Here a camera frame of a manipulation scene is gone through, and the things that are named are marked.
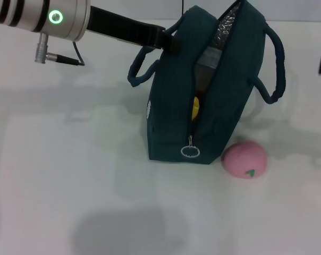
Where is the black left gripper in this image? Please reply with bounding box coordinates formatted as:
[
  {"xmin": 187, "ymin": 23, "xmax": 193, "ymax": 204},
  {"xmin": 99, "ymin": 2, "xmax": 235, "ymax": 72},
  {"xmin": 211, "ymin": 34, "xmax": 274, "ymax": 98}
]
[{"xmin": 87, "ymin": 5, "xmax": 183, "ymax": 53}]

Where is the clear food box blue lid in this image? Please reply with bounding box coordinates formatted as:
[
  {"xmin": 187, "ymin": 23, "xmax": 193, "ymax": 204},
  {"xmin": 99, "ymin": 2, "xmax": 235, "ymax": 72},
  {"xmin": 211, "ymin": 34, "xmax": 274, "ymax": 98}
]
[{"xmin": 196, "ymin": 46, "xmax": 221, "ymax": 92}]

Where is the dark teal lunch bag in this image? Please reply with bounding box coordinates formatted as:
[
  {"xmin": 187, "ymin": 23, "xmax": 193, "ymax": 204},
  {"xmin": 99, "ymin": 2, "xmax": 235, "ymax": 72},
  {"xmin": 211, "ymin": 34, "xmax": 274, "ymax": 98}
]
[{"xmin": 127, "ymin": 0, "xmax": 285, "ymax": 165}]

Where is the yellow banana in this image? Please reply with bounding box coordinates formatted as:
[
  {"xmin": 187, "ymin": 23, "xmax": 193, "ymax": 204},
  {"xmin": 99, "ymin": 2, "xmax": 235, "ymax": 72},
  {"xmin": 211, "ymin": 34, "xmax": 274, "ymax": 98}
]
[{"xmin": 191, "ymin": 96, "xmax": 201, "ymax": 122}]

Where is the pink toy peach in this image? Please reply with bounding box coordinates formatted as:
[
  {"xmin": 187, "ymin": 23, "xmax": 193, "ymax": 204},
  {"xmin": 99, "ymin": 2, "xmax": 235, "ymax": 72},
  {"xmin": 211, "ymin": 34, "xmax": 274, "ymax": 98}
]
[{"xmin": 223, "ymin": 141, "xmax": 267, "ymax": 181}]

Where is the left arm connector cable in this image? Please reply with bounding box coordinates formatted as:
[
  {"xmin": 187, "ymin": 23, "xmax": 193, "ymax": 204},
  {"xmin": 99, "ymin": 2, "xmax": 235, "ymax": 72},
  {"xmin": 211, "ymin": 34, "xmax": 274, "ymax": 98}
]
[{"xmin": 34, "ymin": 34, "xmax": 86, "ymax": 66}]

